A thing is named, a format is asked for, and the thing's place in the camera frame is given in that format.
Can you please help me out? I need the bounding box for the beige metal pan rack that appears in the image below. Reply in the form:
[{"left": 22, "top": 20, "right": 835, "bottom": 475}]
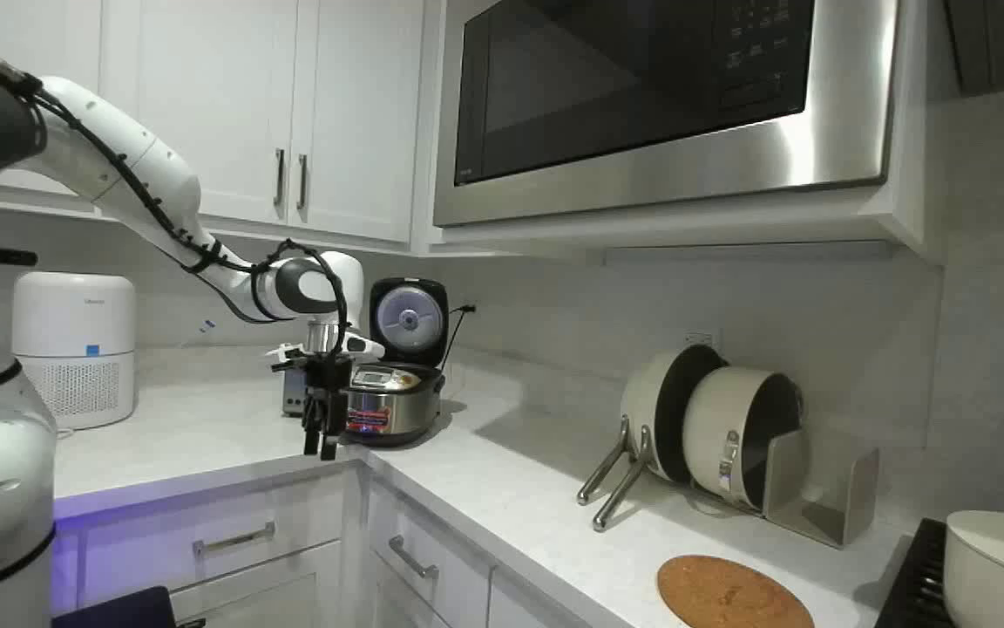
[{"left": 685, "top": 425, "right": 884, "bottom": 551}]

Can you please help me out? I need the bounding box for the cream frying pan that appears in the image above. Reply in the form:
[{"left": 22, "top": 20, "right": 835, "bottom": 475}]
[{"left": 576, "top": 342, "right": 729, "bottom": 508}]

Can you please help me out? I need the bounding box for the cream saucepan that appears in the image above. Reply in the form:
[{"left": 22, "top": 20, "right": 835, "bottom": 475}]
[{"left": 590, "top": 364, "right": 807, "bottom": 538}]

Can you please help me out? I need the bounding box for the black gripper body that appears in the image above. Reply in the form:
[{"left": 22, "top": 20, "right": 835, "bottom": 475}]
[{"left": 297, "top": 351, "right": 356, "bottom": 436}]

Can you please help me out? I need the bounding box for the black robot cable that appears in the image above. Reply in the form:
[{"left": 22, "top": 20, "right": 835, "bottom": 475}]
[{"left": 0, "top": 31, "right": 356, "bottom": 355}]

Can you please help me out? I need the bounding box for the black stove top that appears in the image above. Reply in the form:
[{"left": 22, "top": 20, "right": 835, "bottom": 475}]
[{"left": 870, "top": 516, "right": 954, "bottom": 628}]

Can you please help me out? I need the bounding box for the silver drawer pull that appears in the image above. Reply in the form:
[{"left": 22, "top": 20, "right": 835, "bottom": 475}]
[
  {"left": 383, "top": 531, "right": 442, "bottom": 585},
  {"left": 187, "top": 518, "right": 281, "bottom": 563}
]

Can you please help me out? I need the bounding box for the dark blue object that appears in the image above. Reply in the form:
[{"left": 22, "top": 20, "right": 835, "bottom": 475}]
[{"left": 52, "top": 581, "right": 177, "bottom": 628}]

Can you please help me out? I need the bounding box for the round cork trivet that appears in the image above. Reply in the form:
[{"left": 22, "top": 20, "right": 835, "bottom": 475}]
[{"left": 650, "top": 551, "right": 819, "bottom": 628}]

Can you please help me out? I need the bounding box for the silver rice cooker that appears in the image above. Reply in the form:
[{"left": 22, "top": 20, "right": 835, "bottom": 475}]
[{"left": 336, "top": 271, "right": 480, "bottom": 452}]

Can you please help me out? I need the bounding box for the stainless steel microwave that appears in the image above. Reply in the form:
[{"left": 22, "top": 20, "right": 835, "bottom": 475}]
[{"left": 433, "top": 0, "right": 903, "bottom": 231}]

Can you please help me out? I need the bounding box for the white drawer front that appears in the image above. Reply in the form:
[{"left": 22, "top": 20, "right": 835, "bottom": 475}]
[
  {"left": 74, "top": 466, "right": 356, "bottom": 610},
  {"left": 362, "top": 478, "right": 495, "bottom": 628}
]

